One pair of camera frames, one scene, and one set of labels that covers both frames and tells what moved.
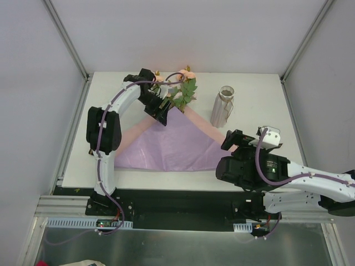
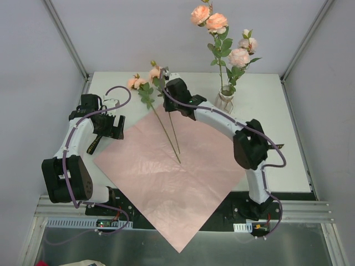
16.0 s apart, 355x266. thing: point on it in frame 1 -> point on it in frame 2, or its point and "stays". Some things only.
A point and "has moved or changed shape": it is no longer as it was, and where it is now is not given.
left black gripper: x=155 y=111 -> x=119 y=127
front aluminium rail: x=64 y=206 stays
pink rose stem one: x=156 y=87 has moved or changed shape
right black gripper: x=231 y=139 -> x=168 y=102
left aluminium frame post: x=67 y=39 stays
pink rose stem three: x=188 y=88 -> x=233 y=61
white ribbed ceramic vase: x=223 y=106 stays
